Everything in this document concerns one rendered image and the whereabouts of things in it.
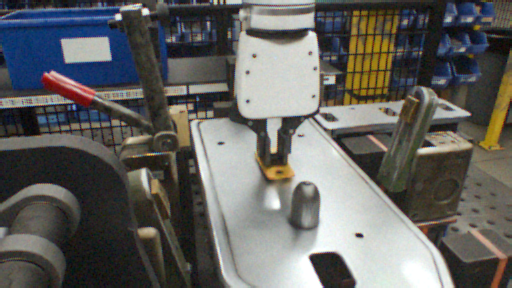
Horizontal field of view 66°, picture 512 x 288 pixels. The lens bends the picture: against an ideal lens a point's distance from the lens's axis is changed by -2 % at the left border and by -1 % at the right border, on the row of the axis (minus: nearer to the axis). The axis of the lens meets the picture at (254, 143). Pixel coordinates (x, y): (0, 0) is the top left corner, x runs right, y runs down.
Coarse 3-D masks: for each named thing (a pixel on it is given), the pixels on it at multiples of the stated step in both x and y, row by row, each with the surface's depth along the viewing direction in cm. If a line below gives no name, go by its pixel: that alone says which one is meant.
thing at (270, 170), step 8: (272, 152) 57; (272, 160) 53; (280, 160) 53; (264, 168) 52; (272, 168) 52; (280, 168) 52; (288, 168) 52; (272, 176) 50; (280, 176) 50; (288, 176) 51
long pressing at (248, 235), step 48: (192, 144) 60; (240, 144) 61; (336, 144) 62; (240, 192) 49; (288, 192) 49; (336, 192) 48; (240, 240) 40; (288, 240) 40; (336, 240) 40; (384, 240) 40
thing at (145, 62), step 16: (128, 16) 41; (144, 16) 42; (160, 16) 42; (128, 32) 41; (144, 32) 42; (144, 48) 42; (144, 64) 43; (144, 80) 44; (160, 80) 47; (144, 96) 45; (160, 96) 45; (160, 112) 46; (160, 128) 47
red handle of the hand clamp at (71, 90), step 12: (48, 84) 42; (60, 84) 43; (72, 84) 43; (72, 96) 43; (84, 96) 44; (96, 96) 45; (96, 108) 45; (108, 108) 45; (120, 108) 46; (120, 120) 46; (132, 120) 46; (144, 120) 47; (144, 132) 48
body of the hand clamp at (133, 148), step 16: (128, 144) 49; (144, 144) 49; (128, 160) 46; (144, 160) 47; (160, 160) 47; (160, 176) 48; (176, 176) 49; (176, 192) 50; (176, 208) 51; (176, 224) 52
